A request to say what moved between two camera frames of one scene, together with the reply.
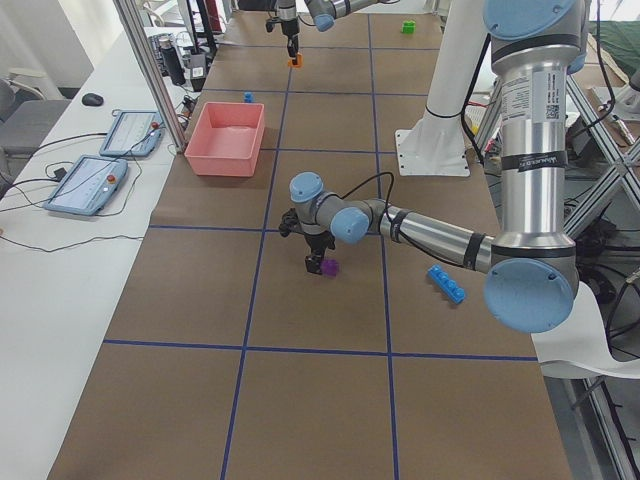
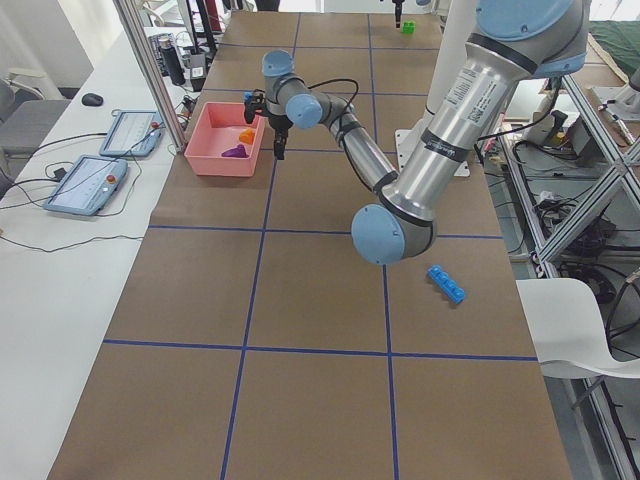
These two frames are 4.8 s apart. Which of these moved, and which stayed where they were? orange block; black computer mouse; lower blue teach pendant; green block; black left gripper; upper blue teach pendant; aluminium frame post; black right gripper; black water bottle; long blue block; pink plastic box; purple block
Moved: black left gripper; orange block; black right gripper; purple block
Stayed: black water bottle; black computer mouse; long blue block; green block; pink plastic box; lower blue teach pendant; upper blue teach pendant; aluminium frame post
